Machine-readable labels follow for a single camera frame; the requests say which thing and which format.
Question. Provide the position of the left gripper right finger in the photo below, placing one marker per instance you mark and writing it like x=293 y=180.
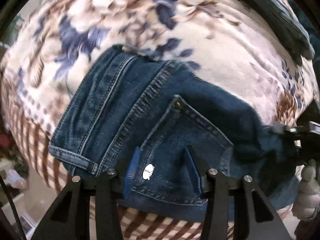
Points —
x=254 y=216

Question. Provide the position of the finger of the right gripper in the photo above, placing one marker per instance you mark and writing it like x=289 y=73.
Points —
x=307 y=132

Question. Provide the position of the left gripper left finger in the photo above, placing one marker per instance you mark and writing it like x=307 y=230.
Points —
x=68 y=216

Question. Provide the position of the dark blue denim jeans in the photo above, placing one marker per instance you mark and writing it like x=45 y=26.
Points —
x=129 y=103

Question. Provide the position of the folded light blue jeans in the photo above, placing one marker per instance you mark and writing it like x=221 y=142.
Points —
x=286 y=26

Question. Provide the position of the floral bed blanket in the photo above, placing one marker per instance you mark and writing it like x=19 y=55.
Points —
x=224 y=42

